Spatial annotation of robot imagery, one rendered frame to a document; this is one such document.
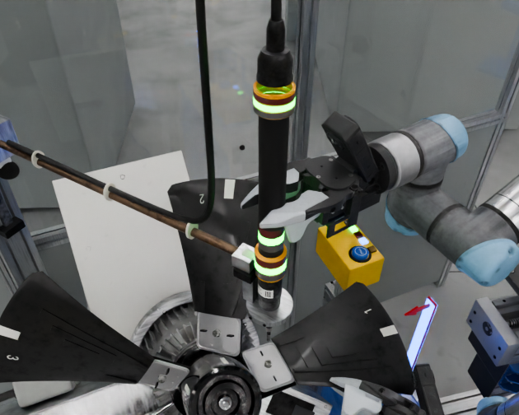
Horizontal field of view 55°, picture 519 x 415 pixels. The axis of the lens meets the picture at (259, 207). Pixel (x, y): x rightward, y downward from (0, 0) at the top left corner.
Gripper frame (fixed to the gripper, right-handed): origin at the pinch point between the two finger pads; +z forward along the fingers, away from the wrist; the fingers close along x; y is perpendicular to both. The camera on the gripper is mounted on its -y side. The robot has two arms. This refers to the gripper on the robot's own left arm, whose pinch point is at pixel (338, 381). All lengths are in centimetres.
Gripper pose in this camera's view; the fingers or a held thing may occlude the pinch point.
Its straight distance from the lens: 90.6
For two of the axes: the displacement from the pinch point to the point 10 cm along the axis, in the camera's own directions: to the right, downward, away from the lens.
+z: -8.7, -3.2, 3.7
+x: 0.6, 6.9, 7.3
